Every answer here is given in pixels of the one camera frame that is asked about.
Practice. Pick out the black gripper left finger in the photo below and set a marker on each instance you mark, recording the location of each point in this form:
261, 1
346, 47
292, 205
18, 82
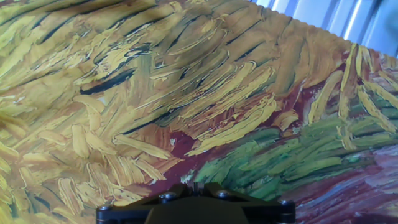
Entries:
124, 213

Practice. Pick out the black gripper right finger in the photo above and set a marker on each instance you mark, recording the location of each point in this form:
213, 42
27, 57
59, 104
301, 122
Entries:
270, 213

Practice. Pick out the painted wheatfield print cloth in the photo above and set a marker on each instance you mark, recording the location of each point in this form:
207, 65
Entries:
186, 93

